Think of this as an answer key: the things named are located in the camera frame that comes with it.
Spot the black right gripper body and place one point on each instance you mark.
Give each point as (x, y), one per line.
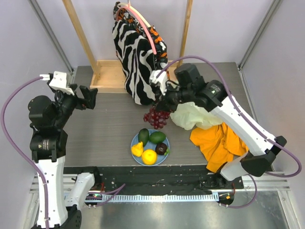
(164, 103)

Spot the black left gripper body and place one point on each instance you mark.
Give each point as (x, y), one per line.
(66, 102)

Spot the pale green plastic bag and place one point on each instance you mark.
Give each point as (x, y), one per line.
(189, 115)

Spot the green fake fruit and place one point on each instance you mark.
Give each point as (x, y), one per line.
(157, 137)

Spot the green fake avocado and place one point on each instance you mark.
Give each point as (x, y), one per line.
(143, 136)

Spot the dark purple fake mangosteen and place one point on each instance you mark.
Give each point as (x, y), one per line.
(162, 149)

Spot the yellow fake pear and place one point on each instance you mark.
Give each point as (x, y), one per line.
(137, 149)

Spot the yellow fake orange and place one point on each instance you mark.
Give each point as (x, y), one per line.
(149, 157)

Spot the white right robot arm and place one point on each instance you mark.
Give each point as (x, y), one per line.
(263, 147)

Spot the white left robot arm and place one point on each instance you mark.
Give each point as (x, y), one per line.
(48, 147)

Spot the wooden clothes rack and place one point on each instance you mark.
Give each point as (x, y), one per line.
(107, 74)

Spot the zebra patterned garment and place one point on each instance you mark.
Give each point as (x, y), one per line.
(136, 56)

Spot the orange cloth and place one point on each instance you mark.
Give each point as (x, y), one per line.
(219, 145)

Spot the pink clothes hanger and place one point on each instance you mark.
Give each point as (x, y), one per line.
(143, 22)

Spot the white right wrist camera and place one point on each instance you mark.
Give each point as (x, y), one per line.
(159, 79)

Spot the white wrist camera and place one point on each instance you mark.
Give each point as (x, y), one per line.
(159, 79)
(58, 81)

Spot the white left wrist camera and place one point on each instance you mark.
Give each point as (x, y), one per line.
(58, 81)

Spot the white slotted cable duct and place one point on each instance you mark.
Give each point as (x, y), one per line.
(166, 198)

